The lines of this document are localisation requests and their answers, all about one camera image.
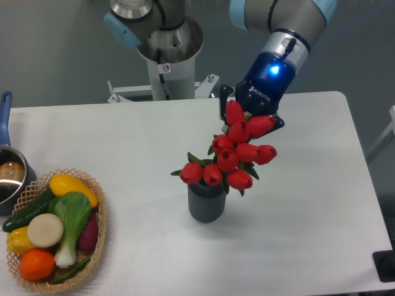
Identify purple sweet potato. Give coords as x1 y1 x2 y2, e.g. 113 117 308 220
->
78 213 99 253

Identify blue handled saucepan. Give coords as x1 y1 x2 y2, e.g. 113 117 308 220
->
1 91 36 216

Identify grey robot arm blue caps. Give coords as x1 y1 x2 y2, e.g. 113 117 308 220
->
104 1 337 129

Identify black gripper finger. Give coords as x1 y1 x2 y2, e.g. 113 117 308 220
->
262 113 285 136
218 84 234 125

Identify red tulip bouquet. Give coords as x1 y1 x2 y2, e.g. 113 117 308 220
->
171 100 278 195

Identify dark green cucumber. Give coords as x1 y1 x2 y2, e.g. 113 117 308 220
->
2 188 55 232

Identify yellow squash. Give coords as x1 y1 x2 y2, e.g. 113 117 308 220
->
49 173 99 208

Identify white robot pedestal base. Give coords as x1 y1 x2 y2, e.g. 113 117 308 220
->
104 9 203 101

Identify yellow bell pepper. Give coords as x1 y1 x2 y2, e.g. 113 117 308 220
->
7 226 37 256

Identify woven wicker basket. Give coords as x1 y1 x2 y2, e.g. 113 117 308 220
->
3 169 107 294

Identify black device at table edge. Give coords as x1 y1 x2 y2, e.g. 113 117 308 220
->
372 250 394 282

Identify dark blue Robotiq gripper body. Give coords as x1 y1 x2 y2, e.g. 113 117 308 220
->
235 52 296 117

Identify green bok choy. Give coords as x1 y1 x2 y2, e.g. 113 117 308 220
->
48 192 91 268

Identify beige round disc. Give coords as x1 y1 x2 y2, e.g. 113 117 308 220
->
27 213 64 248

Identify orange fruit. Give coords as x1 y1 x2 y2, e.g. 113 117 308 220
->
19 249 55 281

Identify dark grey ribbed vase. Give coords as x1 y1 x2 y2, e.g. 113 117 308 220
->
186 158 227 224

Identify green chili pepper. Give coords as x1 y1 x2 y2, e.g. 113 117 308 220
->
49 257 91 285

